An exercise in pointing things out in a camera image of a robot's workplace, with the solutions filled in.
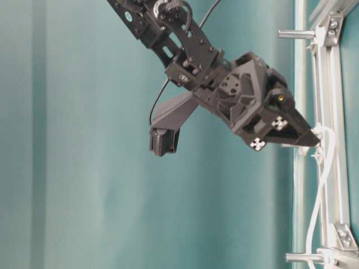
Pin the silver metal pin bottom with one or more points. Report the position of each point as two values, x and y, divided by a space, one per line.
304 257

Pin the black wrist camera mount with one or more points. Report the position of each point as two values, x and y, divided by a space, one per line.
169 117

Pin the silver corner bracket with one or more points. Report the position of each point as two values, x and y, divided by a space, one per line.
333 29
343 238

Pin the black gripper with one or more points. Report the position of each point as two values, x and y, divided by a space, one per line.
254 102

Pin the silver lower corner bracket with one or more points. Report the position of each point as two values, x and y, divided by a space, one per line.
343 238

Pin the silver metal pin corner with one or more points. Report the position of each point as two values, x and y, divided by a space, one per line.
296 34

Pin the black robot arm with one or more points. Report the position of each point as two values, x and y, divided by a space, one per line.
168 29

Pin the aluminium extrusion frame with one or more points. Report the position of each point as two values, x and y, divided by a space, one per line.
332 197

